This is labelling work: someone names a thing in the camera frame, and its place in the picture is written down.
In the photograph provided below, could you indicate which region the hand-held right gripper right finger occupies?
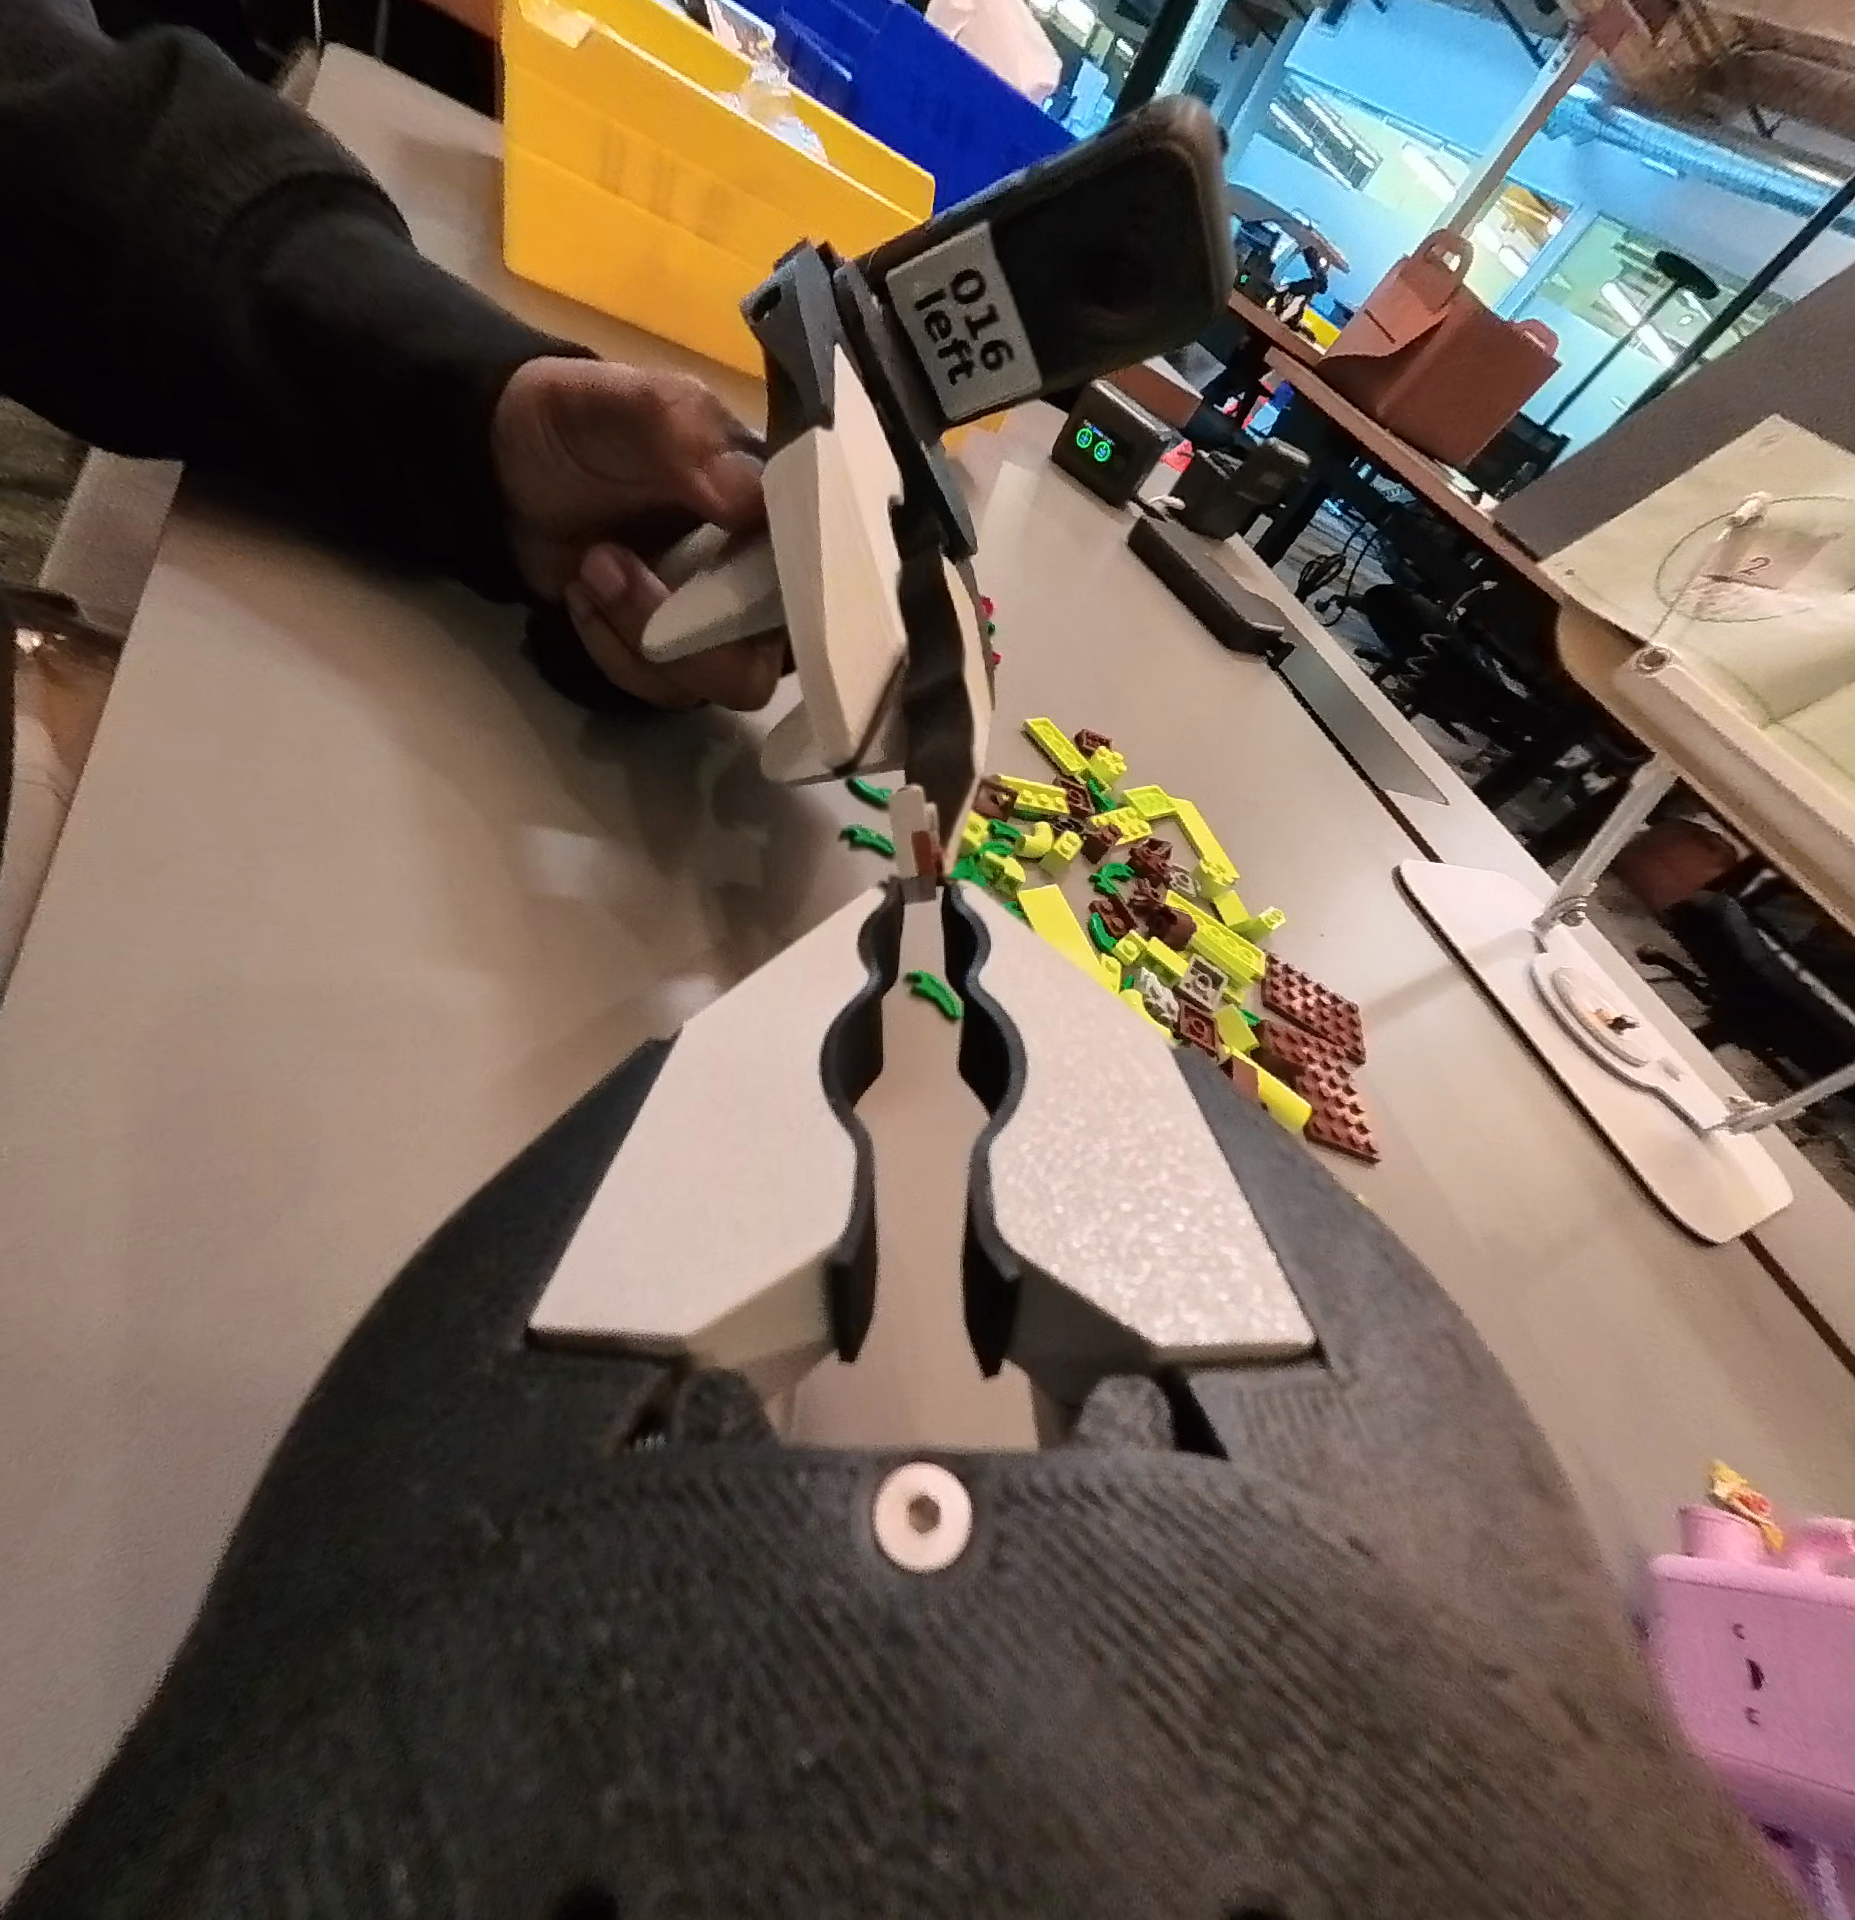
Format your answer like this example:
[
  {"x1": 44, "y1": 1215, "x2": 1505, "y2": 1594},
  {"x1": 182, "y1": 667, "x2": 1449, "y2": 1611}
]
[{"x1": 939, "y1": 887, "x2": 1318, "y2": 1380}]

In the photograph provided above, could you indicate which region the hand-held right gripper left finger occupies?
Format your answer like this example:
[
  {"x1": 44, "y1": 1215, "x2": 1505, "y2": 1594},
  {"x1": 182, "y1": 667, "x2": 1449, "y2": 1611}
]
[{"x1": 531, "y1": 887, "x2": 891, "y2": 1371}]

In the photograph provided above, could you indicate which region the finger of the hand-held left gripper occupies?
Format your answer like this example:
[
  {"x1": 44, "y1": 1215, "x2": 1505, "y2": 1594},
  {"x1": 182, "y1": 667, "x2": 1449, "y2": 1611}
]
[
  {"x1": 758, "y1": 361, "x2": 929, "y2": 790},
  {"x1": 891, "y1": 495, "x2": 1005, "y2": 874}
]

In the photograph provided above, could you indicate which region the person's left forearm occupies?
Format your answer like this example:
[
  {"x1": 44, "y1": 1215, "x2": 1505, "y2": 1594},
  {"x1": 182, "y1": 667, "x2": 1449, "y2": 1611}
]
[{"x1": 0, "y1": 23, "x2": 598, "y2": 602}]

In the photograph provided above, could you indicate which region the person's left hand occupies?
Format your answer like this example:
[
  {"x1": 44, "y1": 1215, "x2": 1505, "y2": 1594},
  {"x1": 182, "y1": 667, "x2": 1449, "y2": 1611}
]
[{"x1": 492, "y1": 351, "x2": 787, "y2": 710}]

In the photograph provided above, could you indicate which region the blue plastic bin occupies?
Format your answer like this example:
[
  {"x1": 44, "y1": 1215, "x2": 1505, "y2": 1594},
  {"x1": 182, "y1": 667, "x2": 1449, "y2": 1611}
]
[{"x1": 739, "y1": 0, "x2": 1082, "y2": 152}]

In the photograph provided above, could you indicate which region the black charger with green lights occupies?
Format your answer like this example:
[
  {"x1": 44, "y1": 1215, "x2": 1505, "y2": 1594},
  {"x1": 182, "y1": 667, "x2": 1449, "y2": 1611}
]
[{"x1": 1050, "y1": 381, "x2": 1172, "y2": 507}]

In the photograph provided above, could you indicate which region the white plastic bag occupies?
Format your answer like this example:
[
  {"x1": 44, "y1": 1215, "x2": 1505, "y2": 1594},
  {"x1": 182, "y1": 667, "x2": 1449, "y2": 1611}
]
[{"x1": 923, "y1": 0, "x2": 1067, "y2": 96}]

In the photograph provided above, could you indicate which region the pile of brown toy bricks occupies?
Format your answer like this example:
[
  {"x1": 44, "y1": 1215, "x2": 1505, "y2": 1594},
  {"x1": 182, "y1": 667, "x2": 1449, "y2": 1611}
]
[{"x1": 965, "y1": 727, "x2": 1383, "y2": 1165}]

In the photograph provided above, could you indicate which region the black flat box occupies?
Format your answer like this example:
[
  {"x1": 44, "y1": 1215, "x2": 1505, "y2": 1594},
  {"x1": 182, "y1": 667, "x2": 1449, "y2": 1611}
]
[{"x1": 1126, "y1": 510, "x2": 1300, "y2": 656}]

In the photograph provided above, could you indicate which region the pile of green leaf pieces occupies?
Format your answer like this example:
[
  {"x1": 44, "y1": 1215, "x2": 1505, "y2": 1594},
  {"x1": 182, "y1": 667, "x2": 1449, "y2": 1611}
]
[{"x1": 841, "y1": 772, "x2": 1155, "y2": 1024}]

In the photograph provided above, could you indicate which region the brown bag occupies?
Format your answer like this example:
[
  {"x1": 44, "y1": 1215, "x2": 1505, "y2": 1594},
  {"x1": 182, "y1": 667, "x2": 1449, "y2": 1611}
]
[{"x1": 1315, "y1": 229, "x2": 1562, "y2": 472}]

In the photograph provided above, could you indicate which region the white lamp base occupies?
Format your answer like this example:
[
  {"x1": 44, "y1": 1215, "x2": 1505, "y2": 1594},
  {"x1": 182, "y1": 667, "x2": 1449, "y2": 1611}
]
[{"x1": 1396, "y1": 859, "x2": 1795, "y2": 1247}]

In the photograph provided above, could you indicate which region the yellow plastic bin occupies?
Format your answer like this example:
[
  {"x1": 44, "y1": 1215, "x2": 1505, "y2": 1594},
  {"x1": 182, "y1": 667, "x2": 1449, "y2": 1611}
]
[{"x1": 499, "y1": 0, "x2": 936, "y2": 346}]

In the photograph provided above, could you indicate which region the grey partition panel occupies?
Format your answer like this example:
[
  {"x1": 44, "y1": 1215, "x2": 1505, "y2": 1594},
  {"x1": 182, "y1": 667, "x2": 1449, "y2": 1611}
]
[{"x1": 1495, "y1": 263, "x2": 1855, "y2": 563}]

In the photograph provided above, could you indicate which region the pink toy figure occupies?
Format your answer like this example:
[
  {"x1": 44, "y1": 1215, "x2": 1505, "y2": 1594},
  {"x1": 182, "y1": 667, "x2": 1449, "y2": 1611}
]
[{"x1": 1636, "y1": 1464, "x2": 1855, "y2": 1920}]

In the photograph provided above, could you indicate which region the pale green mat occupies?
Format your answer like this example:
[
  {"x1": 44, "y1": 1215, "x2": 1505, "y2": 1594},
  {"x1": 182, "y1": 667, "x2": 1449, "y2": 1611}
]
[{"x1": 1542, "y1": 419, "x2": 1855, "y2": 970}]

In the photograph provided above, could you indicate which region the black camera device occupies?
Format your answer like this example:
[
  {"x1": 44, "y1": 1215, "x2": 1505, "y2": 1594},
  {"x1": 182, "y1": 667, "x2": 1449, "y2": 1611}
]
[{"x1": 1175, "y1": 435, "x2": 1315, "y2": 546}]

